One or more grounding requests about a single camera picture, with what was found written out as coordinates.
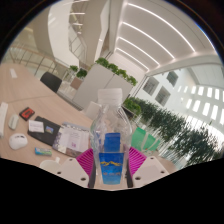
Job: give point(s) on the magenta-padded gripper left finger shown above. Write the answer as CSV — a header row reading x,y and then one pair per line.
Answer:
x,y
71,171

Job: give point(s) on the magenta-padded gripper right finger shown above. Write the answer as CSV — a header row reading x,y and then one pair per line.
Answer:
x,y
150,170

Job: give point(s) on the clear blue-labelled water bottle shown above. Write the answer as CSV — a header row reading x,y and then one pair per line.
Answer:
x,y
111,166

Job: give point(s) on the printed booklet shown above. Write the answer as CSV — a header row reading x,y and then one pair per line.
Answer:
x,y
73,138

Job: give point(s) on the small teal pack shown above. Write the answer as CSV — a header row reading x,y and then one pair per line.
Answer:
x,y
43,151

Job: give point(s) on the green plant hedge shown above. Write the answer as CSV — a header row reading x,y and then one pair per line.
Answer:
x,y
173,133

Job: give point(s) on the black folder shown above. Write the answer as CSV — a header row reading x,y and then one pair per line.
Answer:
x,y
41,136

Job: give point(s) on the white card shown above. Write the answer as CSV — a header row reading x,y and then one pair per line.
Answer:
x,y
36,126

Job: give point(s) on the white computer mouse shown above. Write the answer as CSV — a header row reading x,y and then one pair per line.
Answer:
x,y
18,141

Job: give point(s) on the white chair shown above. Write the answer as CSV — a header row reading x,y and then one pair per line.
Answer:
x,y
92,110

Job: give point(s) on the small red and black box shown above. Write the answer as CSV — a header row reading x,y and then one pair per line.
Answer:
x,y
27,113

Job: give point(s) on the small pale oval device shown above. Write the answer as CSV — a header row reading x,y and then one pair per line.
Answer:
x,y
13,121

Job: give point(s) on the white cabinet with plants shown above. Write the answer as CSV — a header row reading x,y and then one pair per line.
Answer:
x,y
96,83

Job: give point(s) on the small brown planter box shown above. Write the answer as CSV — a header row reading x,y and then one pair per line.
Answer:
x,y
77,80

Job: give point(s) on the black chair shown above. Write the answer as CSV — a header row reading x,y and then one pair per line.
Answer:
x,y
50,81

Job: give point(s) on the ceiling light strips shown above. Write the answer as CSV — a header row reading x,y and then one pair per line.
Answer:
x,y
146,36

